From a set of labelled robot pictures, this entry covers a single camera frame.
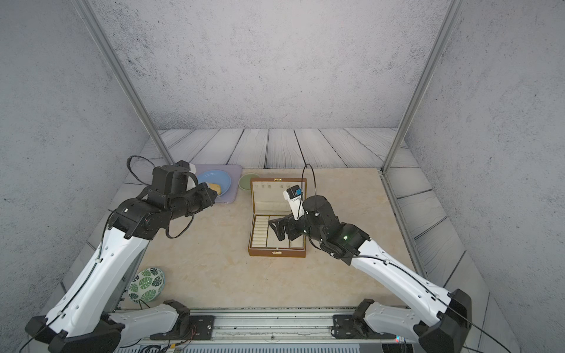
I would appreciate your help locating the lavender rectangular tray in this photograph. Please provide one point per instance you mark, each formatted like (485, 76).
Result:
(235, 172)

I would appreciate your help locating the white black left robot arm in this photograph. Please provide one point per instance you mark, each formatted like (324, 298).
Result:
(78, 322)

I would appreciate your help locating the green ceramic bowl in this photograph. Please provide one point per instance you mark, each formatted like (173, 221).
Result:
(245, 181)

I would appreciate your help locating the right metal frame post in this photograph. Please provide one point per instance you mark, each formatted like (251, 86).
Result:
(439, 45)

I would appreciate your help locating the left metal frame post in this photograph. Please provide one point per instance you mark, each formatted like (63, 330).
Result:
(96, 31)

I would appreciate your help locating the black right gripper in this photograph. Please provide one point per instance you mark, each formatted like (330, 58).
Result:
(280, 230)

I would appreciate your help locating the metal frame post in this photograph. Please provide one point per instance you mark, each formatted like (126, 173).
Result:
(439, 45)
(96, 31)

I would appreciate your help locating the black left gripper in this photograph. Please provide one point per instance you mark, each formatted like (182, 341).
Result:
(209, 200)

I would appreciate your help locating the brown wooden jewelry box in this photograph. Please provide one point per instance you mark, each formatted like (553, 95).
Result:
(269, 203)

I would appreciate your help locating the aluminium mounting rail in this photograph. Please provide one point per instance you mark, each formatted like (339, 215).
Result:
(308, 325)

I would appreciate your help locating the yellow bread pastry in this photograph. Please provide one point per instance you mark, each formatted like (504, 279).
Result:
(215, 187)

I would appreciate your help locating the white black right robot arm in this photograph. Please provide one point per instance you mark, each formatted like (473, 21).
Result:
(437, 319)

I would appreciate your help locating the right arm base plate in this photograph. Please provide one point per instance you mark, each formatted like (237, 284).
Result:
(347, 327)

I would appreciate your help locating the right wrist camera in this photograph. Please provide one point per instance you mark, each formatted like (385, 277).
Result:
(294, 197)

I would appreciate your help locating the blue plate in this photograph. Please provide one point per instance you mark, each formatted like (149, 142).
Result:
(219, 177)

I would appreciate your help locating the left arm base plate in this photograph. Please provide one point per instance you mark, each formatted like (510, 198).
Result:
(194, 327)

